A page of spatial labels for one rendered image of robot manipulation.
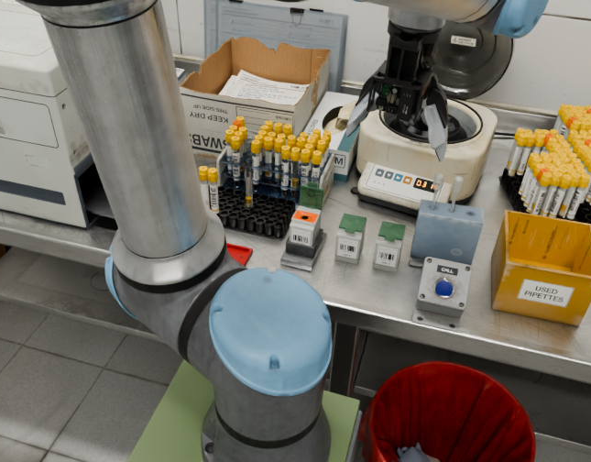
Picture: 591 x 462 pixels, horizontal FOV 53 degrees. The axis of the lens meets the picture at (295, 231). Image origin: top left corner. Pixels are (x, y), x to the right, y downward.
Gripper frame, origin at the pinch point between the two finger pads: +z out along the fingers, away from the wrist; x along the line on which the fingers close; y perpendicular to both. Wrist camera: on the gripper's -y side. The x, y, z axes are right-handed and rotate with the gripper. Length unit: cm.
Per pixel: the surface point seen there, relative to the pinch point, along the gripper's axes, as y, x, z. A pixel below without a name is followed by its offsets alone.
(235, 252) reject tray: 13.7, -20.7, 19.6
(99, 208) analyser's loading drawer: 17, -45, 17
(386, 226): 4.1, 1.9, 12.3
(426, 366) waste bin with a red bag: -14, 15, 62
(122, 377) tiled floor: -7, -72, 109
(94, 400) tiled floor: 4, -74, 109
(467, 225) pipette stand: 1.3, 14.1, 9.5
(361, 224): 5.1, -2.0, 12.4
